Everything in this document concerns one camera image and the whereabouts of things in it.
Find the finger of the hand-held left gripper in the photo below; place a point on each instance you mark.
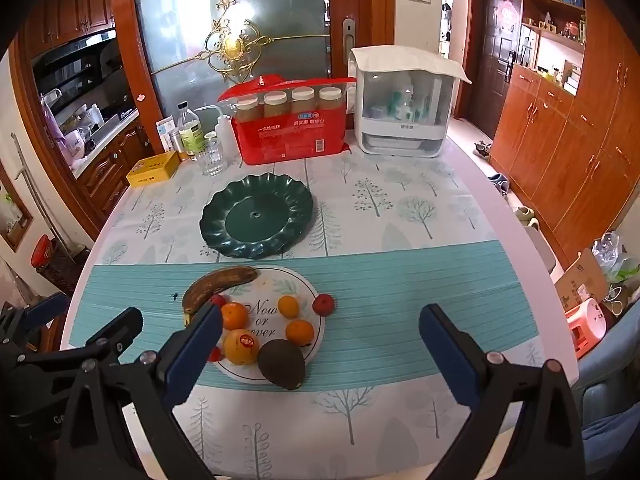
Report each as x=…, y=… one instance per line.
x=120, y=322
x=47, y=307

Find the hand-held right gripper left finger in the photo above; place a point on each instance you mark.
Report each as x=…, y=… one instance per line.
x=192, y=355

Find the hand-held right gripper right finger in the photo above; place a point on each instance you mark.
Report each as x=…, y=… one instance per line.
x=450, y=355

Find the red cherry tomato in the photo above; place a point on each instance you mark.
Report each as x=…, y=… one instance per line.
x=218, y=301
x=216, y=355
x=323, y=304

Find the yellow apple with red sticker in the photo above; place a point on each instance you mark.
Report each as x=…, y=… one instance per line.
x=237, y=352

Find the brown overripe banana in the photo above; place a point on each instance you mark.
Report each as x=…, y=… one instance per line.
x=210, y=285

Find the dark avocado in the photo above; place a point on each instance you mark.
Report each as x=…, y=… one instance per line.
x=281, y=364

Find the small orange mandarin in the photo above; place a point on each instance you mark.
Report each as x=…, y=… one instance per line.
x=288, y=306

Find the dark green scalloped plate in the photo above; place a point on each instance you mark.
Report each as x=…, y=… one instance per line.
x=235, y=240

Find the red round tin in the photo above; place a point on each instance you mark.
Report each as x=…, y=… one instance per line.
x=42, y=252

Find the teal striped table mat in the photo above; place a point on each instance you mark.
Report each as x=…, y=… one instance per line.
x=400, y=285

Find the white round printed plate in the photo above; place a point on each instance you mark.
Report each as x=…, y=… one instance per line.
x=265, y=285

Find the pink plastic stool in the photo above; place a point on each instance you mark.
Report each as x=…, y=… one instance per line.
x=587, y=327

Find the wooden kitchen base cabinets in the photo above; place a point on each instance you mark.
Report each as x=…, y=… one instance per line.
x=107, y=170

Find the brown cardboard box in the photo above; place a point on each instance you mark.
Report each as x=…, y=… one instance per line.
x=580, y=275

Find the yellow cardboard box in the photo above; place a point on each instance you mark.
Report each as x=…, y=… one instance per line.
x=150, y=172

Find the pair of green slippers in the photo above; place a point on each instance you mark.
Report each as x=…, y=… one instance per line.
x=526, y=217

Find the blue-grey armchair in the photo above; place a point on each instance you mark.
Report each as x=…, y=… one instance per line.
x=615, y=360

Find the pair of grey shoes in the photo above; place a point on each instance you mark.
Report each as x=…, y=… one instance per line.
x=498, y=182

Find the small metal can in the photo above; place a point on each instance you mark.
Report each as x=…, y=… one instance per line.
x=176, y=147

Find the clear drinking glass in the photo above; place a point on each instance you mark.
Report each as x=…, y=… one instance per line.
x=214, y=160

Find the clear plastic bag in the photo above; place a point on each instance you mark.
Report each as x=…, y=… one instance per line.
x=610, y=255

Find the small white and blue carton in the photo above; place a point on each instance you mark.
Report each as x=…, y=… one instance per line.
x=165, y=132

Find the clear bottle with green label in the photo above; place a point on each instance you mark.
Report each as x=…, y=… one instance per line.
x=191, y=135

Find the pair of dark shoes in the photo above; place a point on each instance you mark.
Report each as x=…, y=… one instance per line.
x=483, y=150

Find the white squeeze bottle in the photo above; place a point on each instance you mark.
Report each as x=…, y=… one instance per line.
x=223, y=135

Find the white bottle sterilizer appliance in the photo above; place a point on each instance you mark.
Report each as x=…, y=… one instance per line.
x=400, y=135

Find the tall wooden cabinet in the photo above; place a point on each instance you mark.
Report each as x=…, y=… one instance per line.
x=575, y=160

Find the red bag of jars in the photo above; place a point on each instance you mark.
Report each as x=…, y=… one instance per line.
x=295, y=140

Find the black range hood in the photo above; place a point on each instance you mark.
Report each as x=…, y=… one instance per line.
x=75, y=65

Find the white-capped beige jar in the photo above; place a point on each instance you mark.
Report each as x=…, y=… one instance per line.
x=247, y=105
x=303, y=100
x=276, y=102
x=331, y=100

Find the dark brown entrance door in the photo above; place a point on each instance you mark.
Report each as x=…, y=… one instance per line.
x=492, y=60

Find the frosted glass door gold ornament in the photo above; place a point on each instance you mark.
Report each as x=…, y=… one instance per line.
x=280, y=10

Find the wooden wall frame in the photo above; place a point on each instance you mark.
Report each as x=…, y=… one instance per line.
x=15, y=220

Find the wooden kitchen wall cabinets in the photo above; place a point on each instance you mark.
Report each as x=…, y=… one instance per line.
x=70, y=10

